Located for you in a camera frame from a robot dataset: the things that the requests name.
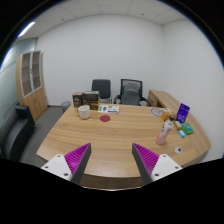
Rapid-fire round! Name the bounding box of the blue white small box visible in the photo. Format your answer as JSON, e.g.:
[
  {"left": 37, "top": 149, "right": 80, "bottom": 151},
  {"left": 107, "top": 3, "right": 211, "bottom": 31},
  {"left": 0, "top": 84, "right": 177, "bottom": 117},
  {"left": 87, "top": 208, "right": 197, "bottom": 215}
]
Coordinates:
[{"left": 178, "top": 130, "right": 186, "bottom": 138}]

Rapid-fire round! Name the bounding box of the dark grey office chair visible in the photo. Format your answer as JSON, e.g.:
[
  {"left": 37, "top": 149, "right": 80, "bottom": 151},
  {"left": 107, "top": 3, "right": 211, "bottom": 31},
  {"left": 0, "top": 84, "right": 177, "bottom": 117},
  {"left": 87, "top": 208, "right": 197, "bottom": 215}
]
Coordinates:
[{"left": 91, "top": 79, "right": 112, "bottom": 103}]

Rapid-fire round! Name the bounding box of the wooden side desk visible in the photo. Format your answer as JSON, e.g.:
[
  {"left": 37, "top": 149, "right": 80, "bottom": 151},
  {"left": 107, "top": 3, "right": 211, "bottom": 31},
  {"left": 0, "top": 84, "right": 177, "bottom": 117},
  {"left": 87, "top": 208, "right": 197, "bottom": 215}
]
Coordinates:
[{"left": 148, "top": 90, "right": 180, "bottom": 113}]

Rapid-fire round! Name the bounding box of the orange small box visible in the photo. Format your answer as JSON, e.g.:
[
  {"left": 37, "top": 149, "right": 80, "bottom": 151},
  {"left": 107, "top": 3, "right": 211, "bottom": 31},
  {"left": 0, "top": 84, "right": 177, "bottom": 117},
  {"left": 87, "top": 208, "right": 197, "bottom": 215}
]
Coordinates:
[{"left": 161, "top": 111, "right": 176, "bottom": 121}]

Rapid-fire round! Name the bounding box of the wooden glass-door cabinet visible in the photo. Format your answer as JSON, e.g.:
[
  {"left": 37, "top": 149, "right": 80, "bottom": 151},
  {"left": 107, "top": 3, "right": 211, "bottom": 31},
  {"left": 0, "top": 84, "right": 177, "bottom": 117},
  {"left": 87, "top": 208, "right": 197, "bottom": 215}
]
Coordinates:
[{"left": 16, "top": 51, "right": 47, "bottom": 120}]

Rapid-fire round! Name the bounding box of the black leather sofa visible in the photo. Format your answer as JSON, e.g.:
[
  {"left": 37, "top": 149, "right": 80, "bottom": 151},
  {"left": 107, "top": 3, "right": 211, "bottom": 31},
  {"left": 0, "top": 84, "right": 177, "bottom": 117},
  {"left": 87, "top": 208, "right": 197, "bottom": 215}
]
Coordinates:
[{"left": 0, "top": 105, "right": 36, "bottom": 161}]

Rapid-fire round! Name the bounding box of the dark brown box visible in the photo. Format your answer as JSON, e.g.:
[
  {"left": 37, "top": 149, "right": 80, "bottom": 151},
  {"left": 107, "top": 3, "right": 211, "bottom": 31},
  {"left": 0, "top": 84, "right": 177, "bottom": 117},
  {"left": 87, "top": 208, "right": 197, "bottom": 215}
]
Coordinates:
[{"left": 83, "top": 91, "right": 100, "bottom": 110}]

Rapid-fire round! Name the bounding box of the grey mesh waste bin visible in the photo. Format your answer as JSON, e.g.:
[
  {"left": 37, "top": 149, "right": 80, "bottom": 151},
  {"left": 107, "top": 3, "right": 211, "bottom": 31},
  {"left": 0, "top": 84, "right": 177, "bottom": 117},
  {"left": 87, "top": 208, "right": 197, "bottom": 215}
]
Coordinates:
[{"left": 61, "top": 101, "right": 71, "bottom": 112}]

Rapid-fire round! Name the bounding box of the black mesh office chair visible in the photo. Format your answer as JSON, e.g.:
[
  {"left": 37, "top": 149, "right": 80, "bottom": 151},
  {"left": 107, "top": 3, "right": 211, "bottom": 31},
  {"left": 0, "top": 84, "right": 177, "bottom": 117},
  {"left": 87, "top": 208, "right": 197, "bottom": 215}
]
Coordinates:
[{"left": 114, "top": 79, "right": 151, "bottom": 106}]

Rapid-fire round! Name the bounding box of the white ceramic mug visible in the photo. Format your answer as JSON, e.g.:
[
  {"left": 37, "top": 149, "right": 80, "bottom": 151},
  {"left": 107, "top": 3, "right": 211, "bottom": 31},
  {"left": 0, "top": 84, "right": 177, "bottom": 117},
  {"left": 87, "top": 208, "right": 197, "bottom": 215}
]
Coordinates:
[{"left": 78, "top": 105, "right": 90, "bottom": 119}]

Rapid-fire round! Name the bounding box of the red round coaster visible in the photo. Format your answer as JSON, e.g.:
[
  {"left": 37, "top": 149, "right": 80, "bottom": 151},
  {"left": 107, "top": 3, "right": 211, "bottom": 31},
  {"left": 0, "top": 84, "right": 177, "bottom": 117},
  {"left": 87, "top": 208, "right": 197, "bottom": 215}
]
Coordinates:
[{"left": 100, "top": 115, "right": 111, "bottom": 122}]

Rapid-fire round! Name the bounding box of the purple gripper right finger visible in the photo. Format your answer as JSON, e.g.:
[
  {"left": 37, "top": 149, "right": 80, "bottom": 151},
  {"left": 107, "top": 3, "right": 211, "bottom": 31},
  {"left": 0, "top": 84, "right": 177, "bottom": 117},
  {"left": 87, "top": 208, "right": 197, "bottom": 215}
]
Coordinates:
[{"left": 132, "top": 143, "right": 182, "bottom": 185}]

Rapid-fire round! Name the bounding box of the white green leaflet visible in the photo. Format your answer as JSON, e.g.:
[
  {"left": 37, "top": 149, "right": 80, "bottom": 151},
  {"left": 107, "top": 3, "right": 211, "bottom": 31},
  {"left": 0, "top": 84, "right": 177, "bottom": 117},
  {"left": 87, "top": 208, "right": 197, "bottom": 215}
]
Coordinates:
[{"left": 98, "top": 105, "right": 119, "bottom": 114}]

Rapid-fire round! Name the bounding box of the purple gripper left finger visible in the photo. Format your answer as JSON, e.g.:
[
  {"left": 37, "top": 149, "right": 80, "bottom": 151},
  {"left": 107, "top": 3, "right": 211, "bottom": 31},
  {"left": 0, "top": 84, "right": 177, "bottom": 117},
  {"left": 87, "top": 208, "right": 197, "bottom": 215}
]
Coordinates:
[{"left": 42, "top": 143, "right": 91, "bottom": 185}]

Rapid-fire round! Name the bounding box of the white pink water bottle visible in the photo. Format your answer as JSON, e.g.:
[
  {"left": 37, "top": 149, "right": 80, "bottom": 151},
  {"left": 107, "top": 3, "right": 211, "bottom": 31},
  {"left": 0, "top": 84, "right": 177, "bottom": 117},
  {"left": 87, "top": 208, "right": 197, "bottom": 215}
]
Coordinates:
[{"left": 156, "top": 116, "right": 174, "bottom": 145}]

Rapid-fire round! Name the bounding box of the green small box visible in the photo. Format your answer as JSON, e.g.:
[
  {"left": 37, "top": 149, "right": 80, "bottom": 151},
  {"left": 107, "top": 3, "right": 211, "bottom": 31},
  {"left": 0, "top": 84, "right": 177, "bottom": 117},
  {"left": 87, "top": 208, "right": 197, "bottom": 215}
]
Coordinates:
[{"left": 181, "top": 123, "right": 194, "bottom": 135}]

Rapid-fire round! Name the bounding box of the small white round object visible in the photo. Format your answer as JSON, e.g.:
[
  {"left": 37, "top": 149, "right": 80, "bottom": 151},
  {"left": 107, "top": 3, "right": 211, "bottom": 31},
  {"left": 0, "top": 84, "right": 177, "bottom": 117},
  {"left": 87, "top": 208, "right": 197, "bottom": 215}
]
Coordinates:
[{"left": 175, "top": 146, "right": 182, "bottom": 154}]

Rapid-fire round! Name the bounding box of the small brown box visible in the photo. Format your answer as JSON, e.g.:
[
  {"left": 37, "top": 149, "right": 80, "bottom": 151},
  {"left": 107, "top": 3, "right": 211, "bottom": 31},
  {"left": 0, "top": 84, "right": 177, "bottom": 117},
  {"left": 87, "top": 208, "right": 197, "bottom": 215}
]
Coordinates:
[{"left": 72, "top": 92, "right": 83, "bottom": 108}]

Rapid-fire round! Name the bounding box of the round patterned plate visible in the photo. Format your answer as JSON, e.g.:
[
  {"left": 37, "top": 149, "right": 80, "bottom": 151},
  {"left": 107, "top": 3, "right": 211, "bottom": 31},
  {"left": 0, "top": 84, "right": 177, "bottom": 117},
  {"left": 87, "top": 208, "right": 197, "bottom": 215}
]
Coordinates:
[{"left": 150, "top": 108, "right": 164, "bottom": 117}]

